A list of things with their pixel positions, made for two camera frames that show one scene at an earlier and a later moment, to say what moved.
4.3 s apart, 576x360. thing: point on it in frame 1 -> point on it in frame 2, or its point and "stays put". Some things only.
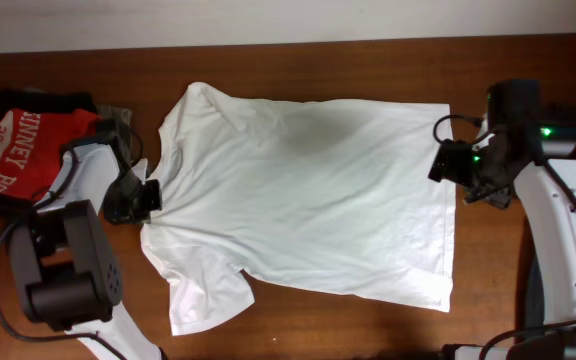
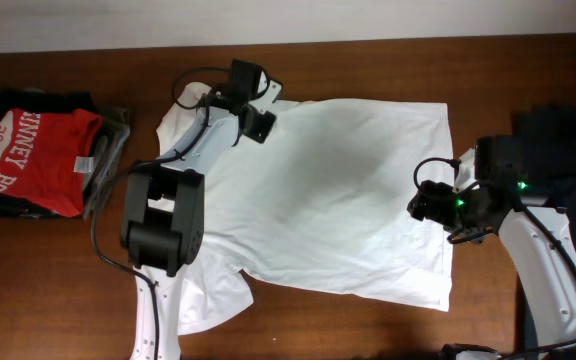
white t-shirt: x=325 y=195 stays put
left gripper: x=119 y=214 -> x=260 y=131
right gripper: x=448 y=158 -> x=430 y=202
